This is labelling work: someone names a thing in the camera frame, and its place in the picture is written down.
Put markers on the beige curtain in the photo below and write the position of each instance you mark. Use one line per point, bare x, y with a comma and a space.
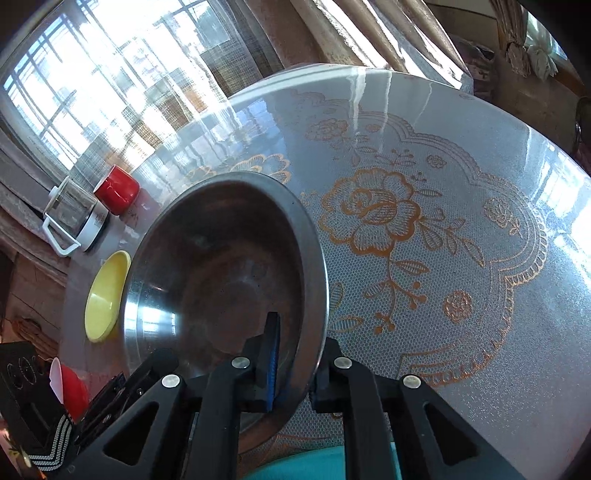
512, 27
383, 32
23, 217

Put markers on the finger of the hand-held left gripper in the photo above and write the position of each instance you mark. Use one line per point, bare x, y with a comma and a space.
117, 397

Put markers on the red plastic bowl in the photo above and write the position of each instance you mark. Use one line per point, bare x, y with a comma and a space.
74, 390

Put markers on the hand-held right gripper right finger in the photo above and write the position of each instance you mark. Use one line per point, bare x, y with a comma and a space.
330, 387

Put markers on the red mug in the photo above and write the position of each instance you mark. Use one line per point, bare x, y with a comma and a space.
117, 189

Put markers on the teal plate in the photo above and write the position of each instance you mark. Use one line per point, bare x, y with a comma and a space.
295, 466

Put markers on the round-backed wooden chair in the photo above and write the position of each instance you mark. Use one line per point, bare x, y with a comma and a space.
582, 129

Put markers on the large barred window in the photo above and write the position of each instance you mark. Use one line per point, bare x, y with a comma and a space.
92, 69

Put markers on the yellow bowl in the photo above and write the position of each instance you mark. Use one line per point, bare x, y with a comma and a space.
106, 300

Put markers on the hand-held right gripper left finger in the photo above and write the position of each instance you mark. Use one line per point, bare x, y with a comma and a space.
273, 369

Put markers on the wooden cabinet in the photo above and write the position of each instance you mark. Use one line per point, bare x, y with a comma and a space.
32, 295

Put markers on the steel bowl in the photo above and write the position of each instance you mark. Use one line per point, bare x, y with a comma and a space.
217, 258

